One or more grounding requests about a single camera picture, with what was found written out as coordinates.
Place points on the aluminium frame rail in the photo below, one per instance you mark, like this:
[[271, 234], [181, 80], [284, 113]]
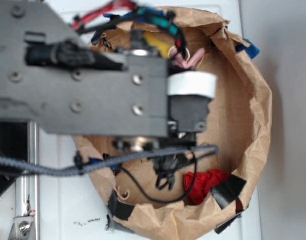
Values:
[[27, 187]]

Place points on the yellow sponge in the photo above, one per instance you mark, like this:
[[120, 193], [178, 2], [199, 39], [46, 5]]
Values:
[[162, 47]]

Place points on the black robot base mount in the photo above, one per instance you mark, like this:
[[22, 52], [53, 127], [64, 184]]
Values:
[[13, 147]]

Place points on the pink plush bunny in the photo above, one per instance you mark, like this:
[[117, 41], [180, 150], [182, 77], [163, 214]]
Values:
[[178, 60]]

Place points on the metal corner bracket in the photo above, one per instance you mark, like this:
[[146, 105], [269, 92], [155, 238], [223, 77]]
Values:
[[22, 229]]

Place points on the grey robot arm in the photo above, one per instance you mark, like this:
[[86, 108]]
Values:
[[49, 76]]

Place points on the crumpled red paper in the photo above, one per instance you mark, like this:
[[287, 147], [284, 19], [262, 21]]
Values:
[[204, 182]]

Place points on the brown paper bag bin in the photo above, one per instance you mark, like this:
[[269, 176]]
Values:
[[239, 123]]

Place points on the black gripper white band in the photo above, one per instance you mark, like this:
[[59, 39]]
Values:
[[189, 94]]

